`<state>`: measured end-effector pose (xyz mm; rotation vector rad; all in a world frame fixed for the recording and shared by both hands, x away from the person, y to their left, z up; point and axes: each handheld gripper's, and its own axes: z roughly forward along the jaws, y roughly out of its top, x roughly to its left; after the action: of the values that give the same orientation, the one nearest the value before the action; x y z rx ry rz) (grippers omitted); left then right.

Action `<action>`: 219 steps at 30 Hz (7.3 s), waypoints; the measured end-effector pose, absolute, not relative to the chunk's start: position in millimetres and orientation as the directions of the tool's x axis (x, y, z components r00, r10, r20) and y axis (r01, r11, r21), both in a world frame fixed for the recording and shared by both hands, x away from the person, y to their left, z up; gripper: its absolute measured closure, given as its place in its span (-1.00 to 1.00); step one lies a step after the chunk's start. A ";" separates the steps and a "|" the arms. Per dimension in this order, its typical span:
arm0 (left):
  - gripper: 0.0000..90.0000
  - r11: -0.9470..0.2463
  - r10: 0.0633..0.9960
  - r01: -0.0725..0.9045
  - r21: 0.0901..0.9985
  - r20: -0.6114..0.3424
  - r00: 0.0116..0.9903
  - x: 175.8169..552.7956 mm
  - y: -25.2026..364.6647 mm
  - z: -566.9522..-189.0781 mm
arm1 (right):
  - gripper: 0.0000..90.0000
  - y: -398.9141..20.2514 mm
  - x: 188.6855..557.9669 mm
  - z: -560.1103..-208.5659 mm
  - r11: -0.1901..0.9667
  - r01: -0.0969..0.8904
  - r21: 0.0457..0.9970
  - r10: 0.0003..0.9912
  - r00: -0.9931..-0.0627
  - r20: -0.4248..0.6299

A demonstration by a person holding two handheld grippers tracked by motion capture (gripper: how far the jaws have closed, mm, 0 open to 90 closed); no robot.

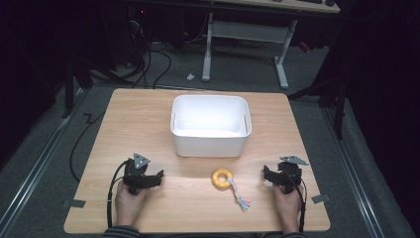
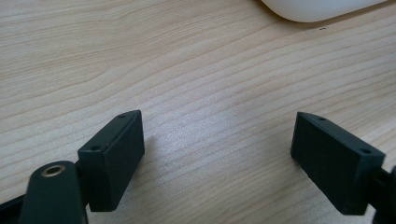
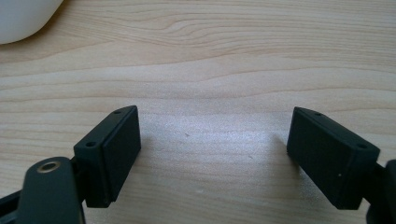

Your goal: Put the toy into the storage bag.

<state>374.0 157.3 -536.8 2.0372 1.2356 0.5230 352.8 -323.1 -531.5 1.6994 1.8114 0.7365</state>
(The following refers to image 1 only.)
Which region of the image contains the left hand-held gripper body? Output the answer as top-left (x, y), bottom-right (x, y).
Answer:
top-left (123, 152), bottom-right (157, 195)

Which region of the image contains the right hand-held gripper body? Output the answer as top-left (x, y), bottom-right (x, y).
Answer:
top-left (276, 156), bottom-right (310, 195)

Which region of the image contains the person's left hand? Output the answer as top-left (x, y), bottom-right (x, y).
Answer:
top-left (114, 180), bottom-right (149, 228)

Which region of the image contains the person's right hand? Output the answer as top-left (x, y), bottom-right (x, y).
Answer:
top-left (272, 183), bottom-right (303, 234)

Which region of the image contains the grey tape piece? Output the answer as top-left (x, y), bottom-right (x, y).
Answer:
top-left (61, 198), bottom-right (87, 209)
top-left (311, 193), bottom-right (331, 204)

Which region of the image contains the white plastic bin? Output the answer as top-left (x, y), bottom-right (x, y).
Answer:
top-left (169, 94), bottom-right (254, 159)

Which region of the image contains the black metal stand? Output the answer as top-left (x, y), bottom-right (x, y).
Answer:
top-left (60, 58), bottom-right (95, 120)
top-left (287, 63), bottom-right (353, 141)

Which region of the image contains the white-framed desk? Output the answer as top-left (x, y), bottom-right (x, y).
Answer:
top-left (201, 0), bottom-right (342, 91)

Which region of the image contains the dark computer tower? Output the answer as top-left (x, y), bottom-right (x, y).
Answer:
top-left (124, 5), bottom-right (151, 67)

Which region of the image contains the right hand-held gripper black cable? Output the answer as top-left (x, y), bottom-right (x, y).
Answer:
top-left (283, 168), bottom-right (307, 234)

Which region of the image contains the hand-held gripper black cable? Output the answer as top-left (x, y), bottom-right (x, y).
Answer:
top-left (106, 160), bottom-right (130, 230)
top-left (283, 168), bottom-right (307, 234)

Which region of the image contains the left hand-held gripper black cable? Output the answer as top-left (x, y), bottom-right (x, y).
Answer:
top-left (106, 160), bottom-right (130, 230)

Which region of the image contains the yellow ring toy with rope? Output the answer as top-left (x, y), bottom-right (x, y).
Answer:
top-left (211, 168), bottom-right (253, 212)

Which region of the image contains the metal floor rail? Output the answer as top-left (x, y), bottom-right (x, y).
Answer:
top-left (0, 88), bottom-right (87, 234)
top-left (320, 106), bottom-right (386, 238)

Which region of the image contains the thin black floor cable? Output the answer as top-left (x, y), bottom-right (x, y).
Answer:
top-left (68, 112), bottom-right (104, 183)

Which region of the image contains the black floor cables bundle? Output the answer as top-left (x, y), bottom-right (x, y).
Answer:
top-left (130, 41), bottom-right (173, 90)

